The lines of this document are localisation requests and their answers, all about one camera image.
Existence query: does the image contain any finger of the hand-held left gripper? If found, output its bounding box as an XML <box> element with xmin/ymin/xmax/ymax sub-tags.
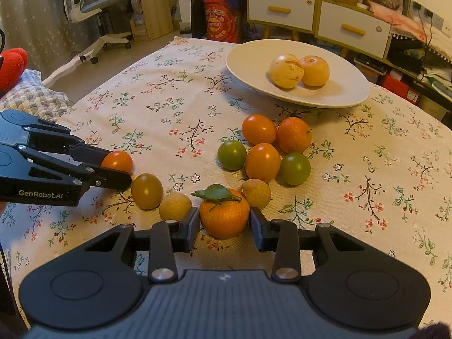
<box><xmin>16</xmin><ymin>143</ymin><xmax>133</xmax><ymax>190</ymax></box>
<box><xmin>22</xmin><ymin>118</ymin><xmax>113</xmax><ymax>165</ymax></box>

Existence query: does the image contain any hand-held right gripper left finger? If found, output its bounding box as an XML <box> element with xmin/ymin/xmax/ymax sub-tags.
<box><xmin>85</xmin><ymin>207</ymin><xmax>201</xmax><ymax>284</ymax></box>

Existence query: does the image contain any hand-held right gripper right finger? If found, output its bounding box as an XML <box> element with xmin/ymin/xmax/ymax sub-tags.
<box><xmin>249</xmin><ymin>207</ymin><xmax>370</xmax><ymax>284</ymax></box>

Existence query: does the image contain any orange tomato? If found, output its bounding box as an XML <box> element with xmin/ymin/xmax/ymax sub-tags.
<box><xmin>245</xmin><ymin>143</ymin><xmax>281</xmax><ymax>183</ymax></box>
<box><xmin>101</xmin><ymin>150</ymin><xmax>134</xmax><ymax>174</ymax></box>
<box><xmin>242</xmin><ymin>114</ymin><xmax>277</xmax><ymax>146</ymax></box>

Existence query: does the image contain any small yellow-brown fruit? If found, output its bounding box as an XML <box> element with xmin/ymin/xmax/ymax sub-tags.
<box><xmin>159</xmin><ymin>192</ymin><xmax>193</xmax><ymax>222</ymax></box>
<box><xmin>240</xmin><ymin>179</ymin><xmax>272</xmax><ymax>210</ymax></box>

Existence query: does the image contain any orange mandarin with leaf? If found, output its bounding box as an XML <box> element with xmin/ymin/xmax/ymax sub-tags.
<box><xmin>191</xmin><ymin>184</ymin><xmax>251</xmax><ymax>240</ymax></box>

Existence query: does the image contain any olive-orange tomato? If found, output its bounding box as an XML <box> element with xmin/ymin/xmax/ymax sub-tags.
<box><xmin>131</xmin><ymin>173</ymin><xmax>164</xmax><ymax>210</ymax></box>

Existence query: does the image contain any green tomato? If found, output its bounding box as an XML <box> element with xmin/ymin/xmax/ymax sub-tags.
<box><xmin>217</xmin><ymin>140</ymin><xmax>248</xmax><ymax>171</ymax></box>
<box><xmin>280</xmin><ymin>153</ymin><xmax>312</xmax><ymax>186</ymax></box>

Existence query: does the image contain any white ribbed plate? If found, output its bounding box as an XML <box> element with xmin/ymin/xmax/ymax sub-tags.
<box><xmin>225</xmin><ymin>40</ymin><xmax>371</xmax><ymax>109</ymax></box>

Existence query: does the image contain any grey checkered pillow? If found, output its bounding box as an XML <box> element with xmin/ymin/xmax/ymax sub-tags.
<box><xmin>0</xmin><ymin>69</ymin><xmax>73</xmax><ymax>124</ymax></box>

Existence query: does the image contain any floral tablecloth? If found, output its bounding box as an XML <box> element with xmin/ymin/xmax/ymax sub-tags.
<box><xmin>0</xmin><ymin>36</ymin><xmax>452</xmax><ymax>329</ymax></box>

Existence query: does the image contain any red plush toy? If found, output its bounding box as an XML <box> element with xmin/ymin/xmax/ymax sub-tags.
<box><xmin>0</xmin><ymin>47</ymin><xmax>29</xmax><ymax>92</ymax></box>

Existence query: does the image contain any grey patterned curtain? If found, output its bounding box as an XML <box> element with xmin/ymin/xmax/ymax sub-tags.
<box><xmin>0</xmin><ymin>0</ymin><xmax>89</xmax><ymax>89</ymax></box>

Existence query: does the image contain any pale yellow speckled pomegranate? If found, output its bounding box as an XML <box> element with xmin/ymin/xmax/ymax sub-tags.
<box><xmin>269</xmin><ymin>54</ymin><xmax>305</xmax><ymax>90</ymax></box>

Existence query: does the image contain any light wooden side cabinet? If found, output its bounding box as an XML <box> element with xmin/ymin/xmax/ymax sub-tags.
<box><xmin>131</xmin><ymin>0</ymin><xmax>174</xmax><ymax>41</ymax></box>

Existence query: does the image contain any yellow-orange pomegranate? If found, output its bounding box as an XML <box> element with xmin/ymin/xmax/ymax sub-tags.
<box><xmin>299</xmin><ymin>55</ymin><xmax>331</xmax><ymax>87</ymax></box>

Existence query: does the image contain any black flat panel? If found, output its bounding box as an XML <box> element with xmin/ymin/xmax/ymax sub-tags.
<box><xmin>191</xmin><ymin>0</ymin><xmax>209</xmax><ymax>39</ymax></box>

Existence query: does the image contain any red snack bag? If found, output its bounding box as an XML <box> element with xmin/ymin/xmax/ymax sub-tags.
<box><xmin>202</xmin><ymin>0</ymin><xmax>242</xmax><ymax>43</ymax></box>

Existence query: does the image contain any flat black box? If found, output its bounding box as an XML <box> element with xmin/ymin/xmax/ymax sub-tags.
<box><xmin>354</xmin><ymin>55</ymin><xmax>389</xmax><ymax>75</ymax></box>

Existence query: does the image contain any red box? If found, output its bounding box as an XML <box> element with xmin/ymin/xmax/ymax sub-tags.
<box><xmin>381</xmin><ymin>74</ymin><xmax>421</xmax><ymax>105</ymax></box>

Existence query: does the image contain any yellow wooden cabinet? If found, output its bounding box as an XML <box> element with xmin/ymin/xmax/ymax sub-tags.
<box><xmin>245</xmin><ymin>0</ymin><xmax>394</xmax><ymax>60</ymax></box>

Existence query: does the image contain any black bag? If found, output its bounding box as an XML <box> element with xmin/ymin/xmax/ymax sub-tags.
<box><xmin>386</xmin><ymin>37</ymin><xmax>426</xmax><ymax>73</ymax></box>

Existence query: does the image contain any white folded cloth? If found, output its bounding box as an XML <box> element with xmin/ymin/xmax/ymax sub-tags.
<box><xmin>420</xmin><ymin>56</ymin><xmax>452</xmax><ymax>92</ymax></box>

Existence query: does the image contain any pink cloth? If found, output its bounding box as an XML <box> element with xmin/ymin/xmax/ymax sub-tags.
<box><xmin>369</xmin><ymin>2</ymin><xmax>452</xmax><ymax>60</ymax></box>

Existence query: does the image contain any white drawer with yellow handle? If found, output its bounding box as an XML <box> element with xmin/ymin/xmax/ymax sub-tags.
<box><xmin>248</xmin><ymin>0</ymin><xmax>315</xmax><ymax>32</ymax></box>
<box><xmin>318</xmin><ymin>1</ymin><xmax>392</xmax><ymax>60</ymax></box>

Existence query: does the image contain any black power cable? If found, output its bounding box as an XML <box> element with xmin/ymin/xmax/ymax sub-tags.
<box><xmin>418</xmin><ymin>7</ymin><xmax>436</xmax><ymax>89</ymax></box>

